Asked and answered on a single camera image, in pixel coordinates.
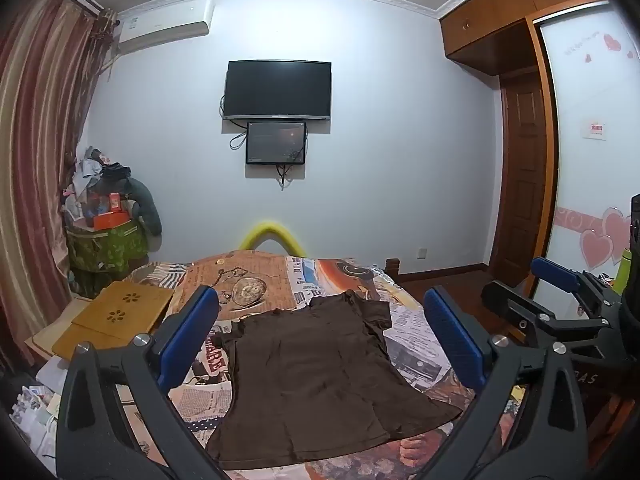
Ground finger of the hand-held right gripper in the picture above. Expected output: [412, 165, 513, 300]
[481, 280, 608, 356]
[531, 257, 623, 321]

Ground green patterned bag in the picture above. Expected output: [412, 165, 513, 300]
[67, 217, 149, 286]

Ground wooden overhead cabinet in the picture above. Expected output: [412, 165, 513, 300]
[440, 0, 608, 61]

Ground white heart-print wardrobe door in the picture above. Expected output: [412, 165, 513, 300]
[530, 0, 640, 301]

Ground wooden lap desk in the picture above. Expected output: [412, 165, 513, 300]
[51, 281, 176, 361]

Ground small black monitor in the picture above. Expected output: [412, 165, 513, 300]
[245, 121, 307, 166]

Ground black wall television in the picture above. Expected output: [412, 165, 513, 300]
[222, 60, 332, 122]

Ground printed bed sheet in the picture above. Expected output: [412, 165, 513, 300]
[120, 252, 531, 480]

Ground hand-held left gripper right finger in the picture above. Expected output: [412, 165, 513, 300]
[420, 285, 596, 480]

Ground pile of papers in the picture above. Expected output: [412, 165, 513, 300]
[9, 360, 66, 476]

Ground yellow foam tube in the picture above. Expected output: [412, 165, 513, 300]
[237, 220, 306, 257]

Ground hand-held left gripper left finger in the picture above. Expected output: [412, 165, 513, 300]
[55, 285, 226, 480]

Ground grey garment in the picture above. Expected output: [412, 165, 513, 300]
[102, 162, 162, 236]

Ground green bottle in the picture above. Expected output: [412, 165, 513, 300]
[612, 247, 633, 296]

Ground pile of clutter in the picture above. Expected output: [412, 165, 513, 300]
[64, 146, 136, 231]

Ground orange box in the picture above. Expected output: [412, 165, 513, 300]
[92, 211, 130, 230]

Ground white air conditioner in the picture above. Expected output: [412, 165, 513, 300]
[114, 0, 216, 53]

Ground brown t-shirt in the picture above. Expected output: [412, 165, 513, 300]
[205, 290, 463, 471]

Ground striped red curtain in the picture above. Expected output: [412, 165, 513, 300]
[0, 0, 118, 371]

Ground brown wooden door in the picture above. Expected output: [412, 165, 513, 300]
[500, 67, 549, 281]

